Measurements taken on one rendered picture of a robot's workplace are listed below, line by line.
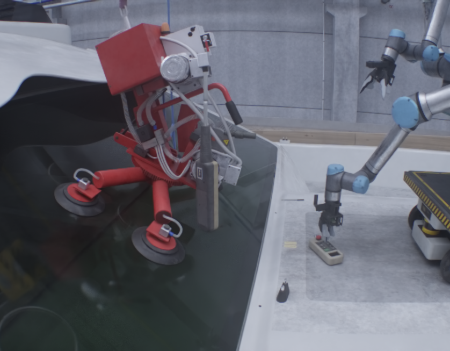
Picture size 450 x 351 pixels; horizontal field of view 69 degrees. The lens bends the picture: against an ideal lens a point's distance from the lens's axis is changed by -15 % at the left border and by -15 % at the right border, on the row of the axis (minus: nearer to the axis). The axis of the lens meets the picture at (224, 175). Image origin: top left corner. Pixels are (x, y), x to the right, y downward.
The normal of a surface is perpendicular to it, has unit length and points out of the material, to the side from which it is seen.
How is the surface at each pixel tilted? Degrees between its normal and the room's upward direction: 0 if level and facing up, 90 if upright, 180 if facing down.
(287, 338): 3
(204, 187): 90
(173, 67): 81
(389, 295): 0
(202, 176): 90
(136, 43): 90
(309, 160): 90
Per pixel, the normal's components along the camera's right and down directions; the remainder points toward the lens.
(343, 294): 0.00, -0.95
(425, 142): -0.18, 0.31
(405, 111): -0.76, 0.25
